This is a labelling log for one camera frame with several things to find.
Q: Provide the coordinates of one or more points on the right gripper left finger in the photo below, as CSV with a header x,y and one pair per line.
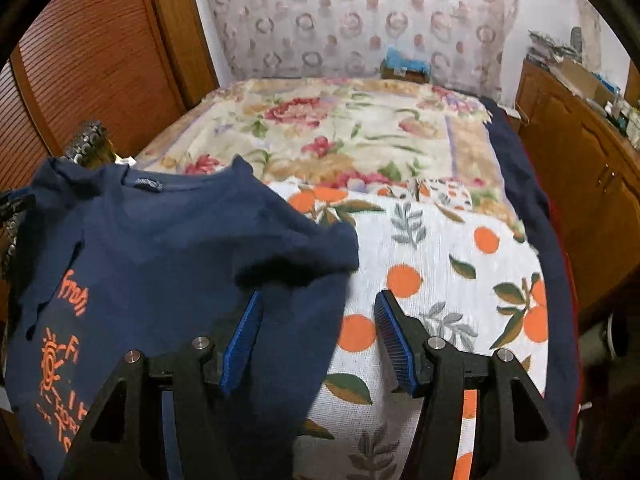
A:
x,y
165,417

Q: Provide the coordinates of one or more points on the navy printed t-shirt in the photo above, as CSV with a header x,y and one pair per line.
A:
x,y
117,259

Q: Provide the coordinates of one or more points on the navy blanket at bedside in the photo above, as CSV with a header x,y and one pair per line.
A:
x,y
564,378

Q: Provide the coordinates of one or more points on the white orange-print bed sheet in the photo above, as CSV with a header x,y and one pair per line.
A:
x,y
464,276

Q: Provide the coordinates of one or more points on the wooden sideboard cabinet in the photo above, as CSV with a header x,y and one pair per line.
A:
x,y
590,177

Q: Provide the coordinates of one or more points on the floral beige bed quilt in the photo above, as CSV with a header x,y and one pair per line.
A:
x,y
385,137

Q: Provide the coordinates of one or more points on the open cardboard box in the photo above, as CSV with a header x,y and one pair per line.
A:
x,y
589,86

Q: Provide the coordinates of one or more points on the box with blue cloth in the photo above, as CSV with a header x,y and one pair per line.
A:
x,y
396,66

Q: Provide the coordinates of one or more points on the stack of papers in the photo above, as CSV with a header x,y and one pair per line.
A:
x,y
544,49

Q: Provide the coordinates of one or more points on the wooden louvered wardrobe door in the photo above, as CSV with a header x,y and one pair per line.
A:
x,y
136,66

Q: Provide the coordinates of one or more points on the beige side curtain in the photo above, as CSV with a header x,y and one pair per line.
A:
x,y
589,23

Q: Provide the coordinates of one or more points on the pink ring-patterned curtain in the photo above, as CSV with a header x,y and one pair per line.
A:
x,y
460,41

